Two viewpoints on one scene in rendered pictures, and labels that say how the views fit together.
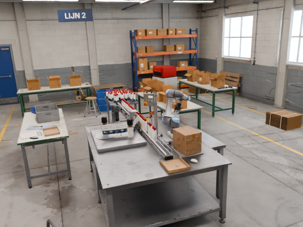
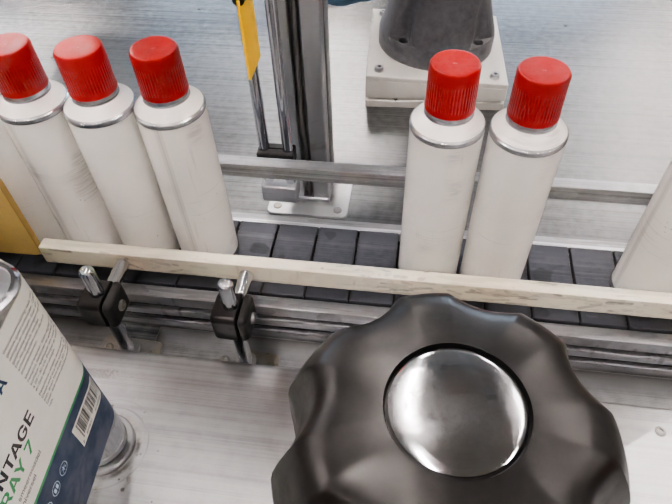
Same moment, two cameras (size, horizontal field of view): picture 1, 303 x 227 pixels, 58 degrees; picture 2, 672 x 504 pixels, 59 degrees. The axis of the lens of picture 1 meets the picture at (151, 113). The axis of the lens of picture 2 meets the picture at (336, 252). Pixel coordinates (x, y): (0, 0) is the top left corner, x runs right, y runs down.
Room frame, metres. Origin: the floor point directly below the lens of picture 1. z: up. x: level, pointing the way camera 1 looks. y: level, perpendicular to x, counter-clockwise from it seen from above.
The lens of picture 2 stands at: (3.62, 0.36, 1.29)
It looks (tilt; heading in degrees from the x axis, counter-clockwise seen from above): 49 degrees down; 298
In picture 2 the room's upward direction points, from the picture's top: 3 degrees counter-clockwise
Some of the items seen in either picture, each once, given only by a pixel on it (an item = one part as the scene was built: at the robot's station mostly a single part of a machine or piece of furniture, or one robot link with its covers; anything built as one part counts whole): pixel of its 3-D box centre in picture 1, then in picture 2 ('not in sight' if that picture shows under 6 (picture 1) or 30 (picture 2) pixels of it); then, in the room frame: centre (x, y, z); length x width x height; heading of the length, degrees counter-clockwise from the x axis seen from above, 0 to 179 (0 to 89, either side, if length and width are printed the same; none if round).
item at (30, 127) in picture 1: (37, 127); not in sight; (4.54, 2.01, 0.81); 0.32 x 0.24 x 0.01; 96
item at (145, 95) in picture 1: (149, 99); not in sight; (3.91, 0.02, 1.38); 0.17 x 0.10 x 0.19; 73
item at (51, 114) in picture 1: (47, 112); not in sight; (5.09, 2.02, 0.91); 0.60 x 0.40 x 0.22; 24
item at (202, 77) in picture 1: (202, 77); not in sight; (8.35, -1.62, 0.97); 0.42 x 0.39 x 0.37; 108
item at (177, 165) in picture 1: (174, 164); not in sight; (2.83, -0.24, 0.85); 0.30 x 0.26 x 0.04; 18
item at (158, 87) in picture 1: (160, 92); not in sight; (6.40, -0.24, 0.97); 0.45 x 0.38 x 0.37; 113
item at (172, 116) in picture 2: (145, 125); (186, 164); (3.89, 0.10, 0.98); 0.05 x 0.05 x 0.20
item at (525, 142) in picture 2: (150, 130); (512, 190); (3.65, 0.02, 0.98); 0.05 x 0.05 x 0.20
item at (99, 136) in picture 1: (105, 135); not in sight; (3.76, 0.69, 0.89); 0.31 x 0.31 x 0.01
